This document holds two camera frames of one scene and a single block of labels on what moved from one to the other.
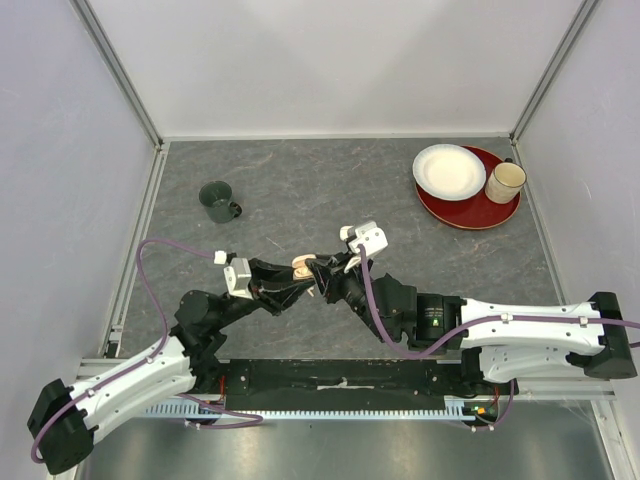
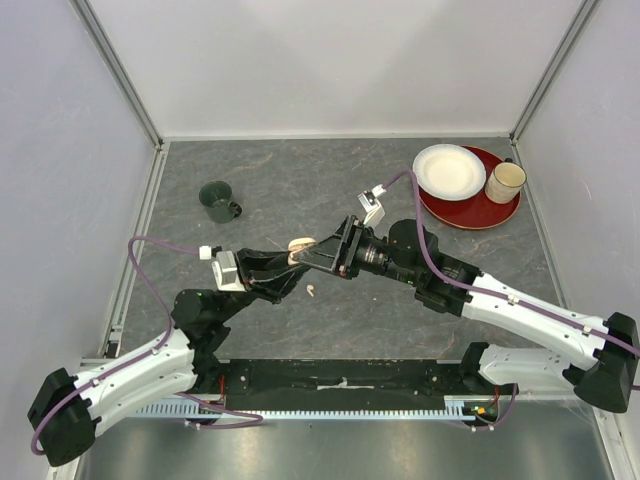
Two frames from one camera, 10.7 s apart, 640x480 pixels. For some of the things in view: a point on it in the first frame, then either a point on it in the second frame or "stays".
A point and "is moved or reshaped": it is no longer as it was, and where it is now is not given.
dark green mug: [216, 196] stays
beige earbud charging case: [300, 269] is moved or reshaped
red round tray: [475, 213] stays
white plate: [449, 172] stays
